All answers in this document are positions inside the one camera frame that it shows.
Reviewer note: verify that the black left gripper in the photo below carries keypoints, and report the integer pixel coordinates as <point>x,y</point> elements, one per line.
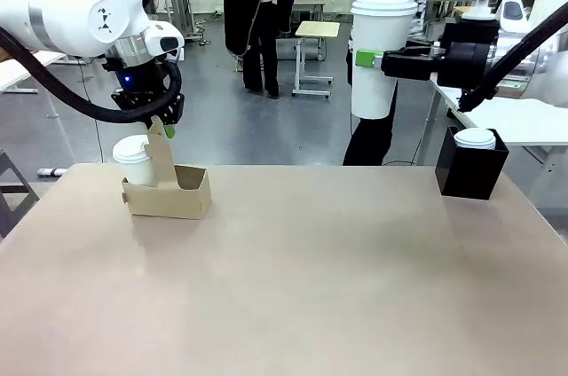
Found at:
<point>142,99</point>

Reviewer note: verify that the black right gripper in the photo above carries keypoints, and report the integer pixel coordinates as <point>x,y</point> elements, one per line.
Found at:
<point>463,65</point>

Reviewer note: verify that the tall white lidded cup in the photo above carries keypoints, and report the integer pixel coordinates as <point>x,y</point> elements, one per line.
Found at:
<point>384,25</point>

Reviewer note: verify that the brown cardboard cup carrier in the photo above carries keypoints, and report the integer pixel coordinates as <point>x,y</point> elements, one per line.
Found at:
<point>177,198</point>

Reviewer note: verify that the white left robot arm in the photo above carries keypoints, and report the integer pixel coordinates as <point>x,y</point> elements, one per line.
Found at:
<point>75,3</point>

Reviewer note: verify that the small white lidded cup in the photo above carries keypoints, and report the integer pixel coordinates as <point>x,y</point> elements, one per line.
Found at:
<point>133,163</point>

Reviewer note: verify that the white lidded paper cup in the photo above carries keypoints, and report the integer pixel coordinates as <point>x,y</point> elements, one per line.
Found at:
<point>475,140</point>

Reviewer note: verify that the black square cup box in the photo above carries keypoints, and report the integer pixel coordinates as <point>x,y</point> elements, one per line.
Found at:
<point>470,174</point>

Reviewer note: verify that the small wooden top table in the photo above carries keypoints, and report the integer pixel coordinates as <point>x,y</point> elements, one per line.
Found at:
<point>316,30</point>

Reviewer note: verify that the white side table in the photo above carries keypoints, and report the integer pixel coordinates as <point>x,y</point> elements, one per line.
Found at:
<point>510,119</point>
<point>22,68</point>

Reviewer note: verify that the person in black clothes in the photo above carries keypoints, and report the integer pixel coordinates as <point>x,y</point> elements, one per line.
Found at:
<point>262,17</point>

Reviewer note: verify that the dark metal chair frame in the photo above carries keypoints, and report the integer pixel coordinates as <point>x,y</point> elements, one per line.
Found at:
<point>13,198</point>

